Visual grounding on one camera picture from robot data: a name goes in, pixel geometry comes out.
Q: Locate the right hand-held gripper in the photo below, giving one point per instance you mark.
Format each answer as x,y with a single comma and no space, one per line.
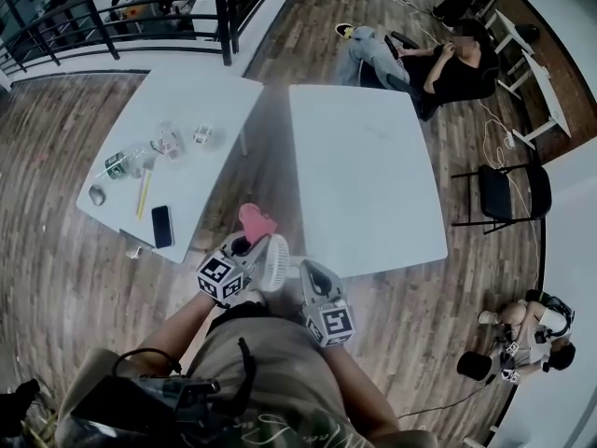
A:
332,321

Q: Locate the person's right forearm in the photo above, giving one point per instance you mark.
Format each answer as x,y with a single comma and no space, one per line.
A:
360,385

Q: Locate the black smartphone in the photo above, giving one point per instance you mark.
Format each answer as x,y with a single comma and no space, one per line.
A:
162,226

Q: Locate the person's black shorts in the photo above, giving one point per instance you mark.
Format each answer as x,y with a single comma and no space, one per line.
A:
252,313

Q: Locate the small white fan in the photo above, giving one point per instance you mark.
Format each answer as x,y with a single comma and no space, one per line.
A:
275,265

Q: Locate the small white patterned box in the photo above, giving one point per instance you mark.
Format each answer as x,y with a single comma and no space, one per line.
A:
203,134

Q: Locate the white power strip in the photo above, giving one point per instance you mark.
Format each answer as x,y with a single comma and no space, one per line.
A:
509,139

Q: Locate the clear plastic bag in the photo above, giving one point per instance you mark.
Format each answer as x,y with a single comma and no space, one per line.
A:
136,154

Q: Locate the pink and white small toy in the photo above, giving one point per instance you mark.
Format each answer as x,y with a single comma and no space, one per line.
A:
168,146

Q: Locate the black metal railing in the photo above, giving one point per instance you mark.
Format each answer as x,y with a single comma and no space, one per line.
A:
112,21

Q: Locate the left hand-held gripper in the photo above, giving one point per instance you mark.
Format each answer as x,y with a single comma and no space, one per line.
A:
233,261

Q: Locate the grey computer mouse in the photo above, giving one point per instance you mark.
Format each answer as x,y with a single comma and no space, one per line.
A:
97,195

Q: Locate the pink cloth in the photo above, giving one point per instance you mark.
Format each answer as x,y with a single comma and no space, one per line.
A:
254,221

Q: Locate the black round stool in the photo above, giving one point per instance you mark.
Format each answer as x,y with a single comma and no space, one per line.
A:
476,366

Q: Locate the green patterned box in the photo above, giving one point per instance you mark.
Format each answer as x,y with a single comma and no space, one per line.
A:
114,165

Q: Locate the black folding chair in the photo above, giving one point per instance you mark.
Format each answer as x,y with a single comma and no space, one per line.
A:
508,198

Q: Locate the yellow pencil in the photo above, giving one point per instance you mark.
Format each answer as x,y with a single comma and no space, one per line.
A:
143,194

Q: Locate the black chest camera rig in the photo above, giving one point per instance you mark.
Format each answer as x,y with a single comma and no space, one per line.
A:
154,401

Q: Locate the white desk with frame legs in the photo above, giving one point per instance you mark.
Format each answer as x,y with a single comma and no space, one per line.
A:
506,28
545,91

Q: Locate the person's left forearm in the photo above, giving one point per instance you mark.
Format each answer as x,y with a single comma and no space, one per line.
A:
186,328

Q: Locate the person's beige shirt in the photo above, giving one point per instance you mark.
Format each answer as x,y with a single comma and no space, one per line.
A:
284,367

